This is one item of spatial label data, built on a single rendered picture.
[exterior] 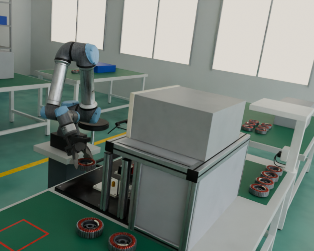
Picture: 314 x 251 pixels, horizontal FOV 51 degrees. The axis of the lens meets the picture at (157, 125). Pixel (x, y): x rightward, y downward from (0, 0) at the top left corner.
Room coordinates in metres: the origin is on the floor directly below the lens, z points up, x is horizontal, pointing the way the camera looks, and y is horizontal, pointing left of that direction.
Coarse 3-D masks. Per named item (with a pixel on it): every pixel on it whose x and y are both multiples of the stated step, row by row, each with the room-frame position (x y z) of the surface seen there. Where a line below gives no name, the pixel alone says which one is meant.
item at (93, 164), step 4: (80, 160) 1.69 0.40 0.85; (84, 160) 1.71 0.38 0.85; (88, 160) 1.71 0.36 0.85; (92, 160) 1.70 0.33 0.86; (80, 164) 1.63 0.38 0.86; (84, 164) 1.63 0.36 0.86; (88, 164) 1.64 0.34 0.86; (92, 164) 1.65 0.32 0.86; (80, 168) 1.63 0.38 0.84; (84, 168) 1.63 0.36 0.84; (88, 168) 1.63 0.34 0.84; (92, 168) 1.65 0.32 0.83
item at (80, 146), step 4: (72, 132) 1.71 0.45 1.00; (76, 132) 1.73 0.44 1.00; (64, 136) 1.74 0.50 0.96; (68, 136) 1.73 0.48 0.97; (68, 140) 1.73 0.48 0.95; (72, 140) 1.71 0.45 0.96; (68, 144) 1.72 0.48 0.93; (72, 144) 1.69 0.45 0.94; (76, 144) 1.69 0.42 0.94; (80, 144) 1.71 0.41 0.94; (68, 148) 1.70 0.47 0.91; (76, 148) 1.68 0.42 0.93; (80, 148) 1.70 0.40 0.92; (84, 148) 1.72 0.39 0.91; (68, 152) 1.70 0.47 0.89
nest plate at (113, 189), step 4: (112, 180) 1.64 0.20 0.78; (116, 180) 1.64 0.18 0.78; (96, 184) 1.57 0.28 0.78; (100, 184) 1.58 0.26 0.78; (116, 184) 1.60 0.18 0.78; (96, 188) 1.54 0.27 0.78; (100, 188) 1.53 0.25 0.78; (112, 188) 1.55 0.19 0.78; (116, 188) 1.55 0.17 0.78; (112, 192) 1.51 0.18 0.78; (116, 192) 1.51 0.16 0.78; (112, 196) 1.48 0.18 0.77; (116, 196) 1.48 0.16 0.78
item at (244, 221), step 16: (256, 160) 2.32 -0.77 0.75; (288, 176) 2.09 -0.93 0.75; (240, 208) 1.57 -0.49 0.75; (256, 208) 1.59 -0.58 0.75; (272, 208) 1.61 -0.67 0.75; (224, 224) 1.39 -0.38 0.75; (240, 224) 1.41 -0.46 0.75; (256, 224) 1.43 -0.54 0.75; (208, 240) 1.25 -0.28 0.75; (224, 240) 1.26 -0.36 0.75; (240, 240) 1.28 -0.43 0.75; (256, 240) 1.29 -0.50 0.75
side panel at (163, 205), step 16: (144, 176) 1.25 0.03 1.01; (160, 176) 1.21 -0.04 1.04; (176, 176) 1.18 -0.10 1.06; (144, 192) 1.24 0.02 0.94; (160, 192) 1.21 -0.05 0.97; (176, 192) 1.17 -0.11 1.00; (192, 192) 1.13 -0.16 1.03; (144, 208) 1.24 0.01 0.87; (160, 208) 1.20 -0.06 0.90; (176, 208) 1.17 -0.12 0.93; (192, 208) 1.12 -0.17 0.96; (144, 224) 1.23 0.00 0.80; (160, 224) 1.20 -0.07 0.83; (176, 224) 1.16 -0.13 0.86; (160, 240) 1.18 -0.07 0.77; (176, 240) 1.16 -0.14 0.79
